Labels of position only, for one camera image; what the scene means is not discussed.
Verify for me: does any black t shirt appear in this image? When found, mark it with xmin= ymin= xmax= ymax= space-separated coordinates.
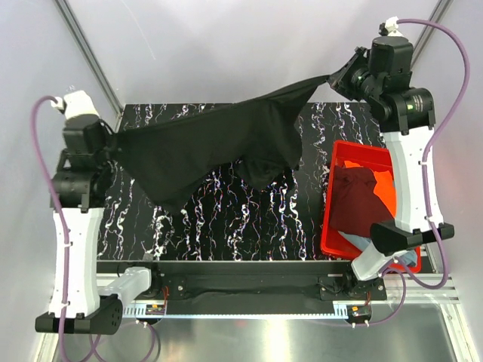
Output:
xmin=112 ymin=75 xmax=328 ymax=213

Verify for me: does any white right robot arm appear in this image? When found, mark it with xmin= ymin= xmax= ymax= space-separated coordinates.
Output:
xmin=328 ymin=17 xmax=454 ymax=299

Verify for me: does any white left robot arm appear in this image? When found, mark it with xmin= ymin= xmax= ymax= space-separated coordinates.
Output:
xmin=30 ymin=90 xmax=163 ymax=335

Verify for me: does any red plastic bin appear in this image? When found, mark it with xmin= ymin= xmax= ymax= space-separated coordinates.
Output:
xmin=319 ymin=140 xmax=423 ymax=273

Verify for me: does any orange t shirt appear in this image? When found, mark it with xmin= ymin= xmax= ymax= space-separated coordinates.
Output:
xmin=343 ymin=160 xmax=397 ymax=218

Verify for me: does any maroon t shirt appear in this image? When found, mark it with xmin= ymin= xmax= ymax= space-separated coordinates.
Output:
xmin=329 ymin=166 xmax=394 ymax=238

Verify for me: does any left orange connector box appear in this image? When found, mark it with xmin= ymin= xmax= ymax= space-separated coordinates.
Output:
xmin=146 ymin=304 xmax=166 ymax=316

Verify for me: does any orange connector box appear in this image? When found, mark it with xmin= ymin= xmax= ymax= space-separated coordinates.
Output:
xmin=349 ymin=305 xmax=372 ymax=318
xmin=146 ymin=304 xmax=166 ymax=316

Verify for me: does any light blue t shirt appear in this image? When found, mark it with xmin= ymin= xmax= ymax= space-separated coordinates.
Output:
xmin=338 ymin=231 xmax=417 ymax=267

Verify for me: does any right orange connector box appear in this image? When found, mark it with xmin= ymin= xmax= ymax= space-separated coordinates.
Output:
xmin=349 ymin=305 xmax=372 ymax=318

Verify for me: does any left aluminium corner post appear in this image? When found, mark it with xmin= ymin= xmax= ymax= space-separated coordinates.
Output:
xmin=52 ymin=0 xmax=124 ymax=116

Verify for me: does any aluminium corner post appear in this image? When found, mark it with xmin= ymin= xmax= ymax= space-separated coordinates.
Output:
xmin=52 ymin=0 xmax=124 ymax=116
xmin=412 ymin=0 xmax=454 ymax=65

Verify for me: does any right aluminium corner post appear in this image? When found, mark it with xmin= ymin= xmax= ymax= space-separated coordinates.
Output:
xmin=412 ymin=0 xmax=454 ymax=65

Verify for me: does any white slotted cable duct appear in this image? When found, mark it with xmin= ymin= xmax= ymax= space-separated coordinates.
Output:
xmin=122 ymin=300 xmax=349 ymax=320

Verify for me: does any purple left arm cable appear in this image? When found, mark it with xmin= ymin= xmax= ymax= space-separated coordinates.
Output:
xmin=29 ymin=95 xmax=162 ymax=362

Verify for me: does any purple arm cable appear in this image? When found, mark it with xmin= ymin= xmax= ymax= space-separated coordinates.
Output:
xmin=312 ymin=17 xmax=472 ymax=328
xmin=29 ymin=95 xmax=162 ymax=362

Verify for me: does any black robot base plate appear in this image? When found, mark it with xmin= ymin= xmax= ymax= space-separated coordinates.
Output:
xmin=143 ymin=261 xmax=386 ymax=305

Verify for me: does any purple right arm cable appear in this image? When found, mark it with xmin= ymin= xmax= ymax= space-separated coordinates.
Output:
xmin=312 ymin=17 xmax=472 ymax=328

